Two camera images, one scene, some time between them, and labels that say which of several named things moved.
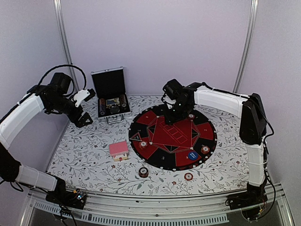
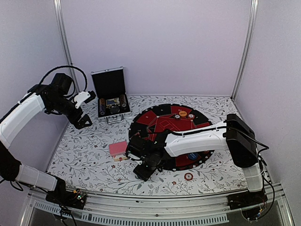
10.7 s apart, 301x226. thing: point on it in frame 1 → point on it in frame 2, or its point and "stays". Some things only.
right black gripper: (170, 120) → (144, 174)
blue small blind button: (192, 155) stays
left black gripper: (81, 123) stays
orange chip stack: (188, 176) stays
